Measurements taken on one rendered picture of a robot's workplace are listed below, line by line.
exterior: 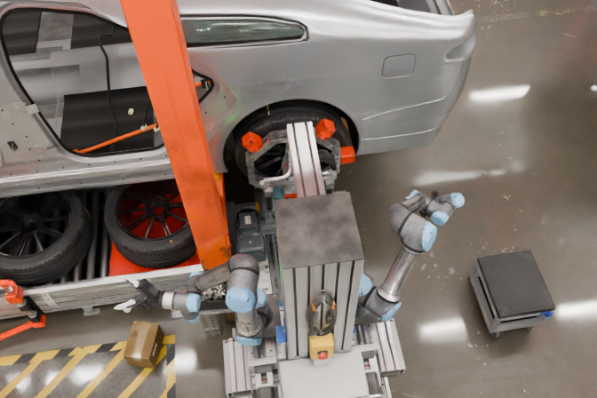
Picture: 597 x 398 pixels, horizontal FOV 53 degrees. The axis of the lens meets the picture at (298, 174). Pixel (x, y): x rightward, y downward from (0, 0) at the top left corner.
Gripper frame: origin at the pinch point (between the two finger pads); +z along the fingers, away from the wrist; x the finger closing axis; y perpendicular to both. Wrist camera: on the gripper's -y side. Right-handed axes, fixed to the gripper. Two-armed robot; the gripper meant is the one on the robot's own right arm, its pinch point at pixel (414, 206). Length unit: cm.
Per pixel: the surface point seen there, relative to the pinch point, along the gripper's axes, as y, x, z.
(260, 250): 49, -27, 81
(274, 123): 14, -83, 28
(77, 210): 94, -117, 140
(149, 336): 123, -35, 117
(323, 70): -3, -91, -11
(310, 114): -1, -74, 19
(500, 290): -10, 79, 2
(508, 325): -2, 101, 8
